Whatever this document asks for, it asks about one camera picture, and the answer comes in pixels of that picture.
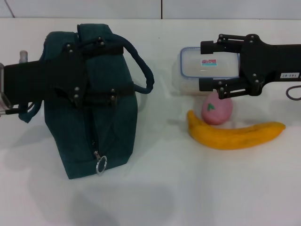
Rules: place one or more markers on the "clear plastic food container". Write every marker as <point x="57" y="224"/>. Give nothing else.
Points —
<point x="211" y="70"/>

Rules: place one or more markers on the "pink toy peach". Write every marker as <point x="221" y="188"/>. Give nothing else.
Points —
<point x="218" y="113"/>

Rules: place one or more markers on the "small clear cylindrical plug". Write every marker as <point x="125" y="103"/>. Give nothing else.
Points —
<point x="23" y="56"/>

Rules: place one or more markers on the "dark teal fabric bag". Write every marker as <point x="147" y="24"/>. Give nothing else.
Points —
<point x="113" y="141"/>

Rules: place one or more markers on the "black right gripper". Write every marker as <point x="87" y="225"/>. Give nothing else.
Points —
<point x="277" y="63"/>

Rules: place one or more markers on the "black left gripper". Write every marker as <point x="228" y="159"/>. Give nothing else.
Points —
<point x="35" y="80"/>

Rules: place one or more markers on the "yellow banana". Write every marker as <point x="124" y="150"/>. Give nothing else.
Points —
<point x="225" y="139"/>

